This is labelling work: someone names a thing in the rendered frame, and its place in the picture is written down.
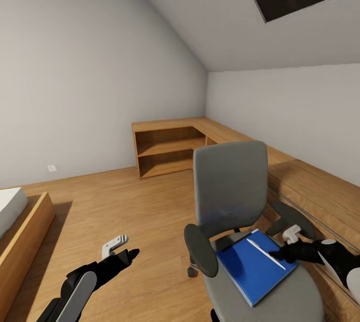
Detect folder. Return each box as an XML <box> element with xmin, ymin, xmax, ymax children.
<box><xmin>217</xmin><ymin>228</ymin><xmax>296</xmax><ymax>307</ymax></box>

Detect swivel chair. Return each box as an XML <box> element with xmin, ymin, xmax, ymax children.
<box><xmin>184</xmin><ymin>140</ymin><xmax>325</xmax><ymax>322</ymax></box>

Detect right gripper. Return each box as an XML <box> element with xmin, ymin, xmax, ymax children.
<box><xmin>269</xmin><ymin>236</ymin><xmax>311</xmax><ymax>264</ymax></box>

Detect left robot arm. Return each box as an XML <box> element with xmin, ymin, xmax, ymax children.
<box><xmin>36</xmin><ymin>235</ymin><xmax>140</xmax><ymax>322</ymax></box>

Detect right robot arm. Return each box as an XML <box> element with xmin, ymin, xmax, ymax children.
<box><xmin>269</xmin><ymin>225</ymin><xmax>360</xmax><ymax>304</ymax></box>

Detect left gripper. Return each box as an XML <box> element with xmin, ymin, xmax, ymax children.
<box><xmin>101</xmin><ymin>248</ymin><xmax>140</xmax><ymax>283</ymax></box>

